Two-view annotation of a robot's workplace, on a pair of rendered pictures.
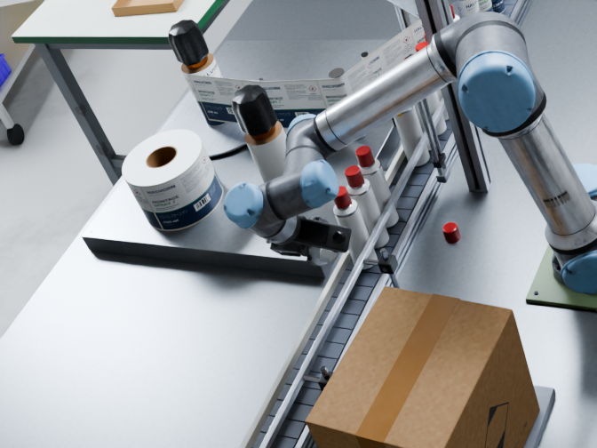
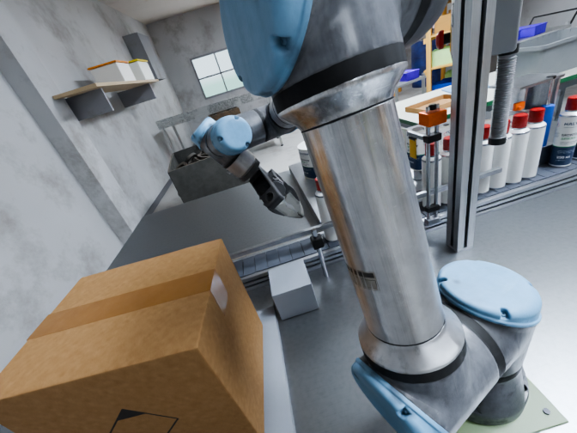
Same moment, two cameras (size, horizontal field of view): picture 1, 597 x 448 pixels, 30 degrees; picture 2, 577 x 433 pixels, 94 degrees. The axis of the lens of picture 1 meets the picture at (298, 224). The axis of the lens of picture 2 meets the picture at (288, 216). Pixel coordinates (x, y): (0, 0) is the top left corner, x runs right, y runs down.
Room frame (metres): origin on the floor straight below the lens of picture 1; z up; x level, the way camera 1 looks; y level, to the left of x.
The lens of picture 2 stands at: (1.20, -0.53, 1.38)
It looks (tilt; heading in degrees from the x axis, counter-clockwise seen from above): 29 degrees down; 48
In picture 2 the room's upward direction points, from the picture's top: 17 degrees counter-clockwise
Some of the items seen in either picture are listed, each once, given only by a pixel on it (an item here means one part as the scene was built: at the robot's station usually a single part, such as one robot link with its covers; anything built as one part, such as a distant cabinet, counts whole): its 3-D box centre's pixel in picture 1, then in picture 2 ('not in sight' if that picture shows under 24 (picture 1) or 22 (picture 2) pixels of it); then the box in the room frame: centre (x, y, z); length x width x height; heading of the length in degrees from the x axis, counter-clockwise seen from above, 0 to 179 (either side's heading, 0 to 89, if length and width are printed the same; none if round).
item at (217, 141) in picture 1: (222, 118); not in sight; (2.45, 0.07, 0.89); 0.31 x 0.31 x 0.01
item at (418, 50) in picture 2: not in sight; (426, 62); (8.82, 1.75, 0.49); 0.68 x 0.65 x 0.98; 139
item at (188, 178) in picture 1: (172, 180); (321, 155); (2.19, 0.23, 0.95); 0.20 x 0.20 x 0.14
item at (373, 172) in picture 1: (375, 187); not in sight; (1.83, -0.18, 0.98); 0.05 x 0.05 x 0.20
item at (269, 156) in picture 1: (268, 145); not in sight; (2.06, -0.01, 1.03); 0.09 x 0.09 x 0.30
